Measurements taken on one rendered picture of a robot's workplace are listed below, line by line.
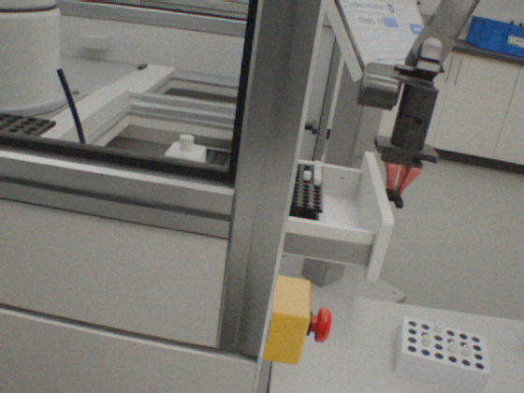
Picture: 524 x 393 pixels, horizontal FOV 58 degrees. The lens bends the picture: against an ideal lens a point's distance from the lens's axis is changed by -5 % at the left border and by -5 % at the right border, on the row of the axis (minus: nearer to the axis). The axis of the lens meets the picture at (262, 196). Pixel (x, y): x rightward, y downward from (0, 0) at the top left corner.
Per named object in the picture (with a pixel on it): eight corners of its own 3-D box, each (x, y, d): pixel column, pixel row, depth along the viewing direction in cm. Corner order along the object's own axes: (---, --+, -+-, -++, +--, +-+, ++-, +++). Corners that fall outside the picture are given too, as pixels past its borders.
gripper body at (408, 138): (371, 144, 87) (382, 103, 84) (428, 154, 87) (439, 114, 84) (377, 156, 81) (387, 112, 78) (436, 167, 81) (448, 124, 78)
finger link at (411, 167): (366, 186, 90) (378, 138, 87) (404, 193, 90) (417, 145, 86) (371, 201, 84) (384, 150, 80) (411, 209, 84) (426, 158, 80)
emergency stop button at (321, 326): (326, 327, 58) (333, 301, 57) (327, 351, 55) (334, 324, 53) (301, 324, 59) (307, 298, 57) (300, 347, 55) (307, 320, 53)
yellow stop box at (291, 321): (305, 327, 61) (316, 279, 58) (303, 368, 54) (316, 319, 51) (264, 320, 61) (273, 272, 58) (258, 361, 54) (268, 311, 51)
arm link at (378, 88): (444, 38, 76) (430, 59, 84) (373, 24, 77) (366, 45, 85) (433, 109, 75) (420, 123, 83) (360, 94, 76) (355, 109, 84)
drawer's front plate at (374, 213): (361, 201, 101) (373, 152, 96) (376, 284, 75) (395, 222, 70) (353, 200, 101) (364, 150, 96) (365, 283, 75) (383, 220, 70)
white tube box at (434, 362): (475, 355, 71) (484, 335, 70) (480, 394, 64) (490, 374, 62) (396, 334, 74) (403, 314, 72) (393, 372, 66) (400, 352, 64)
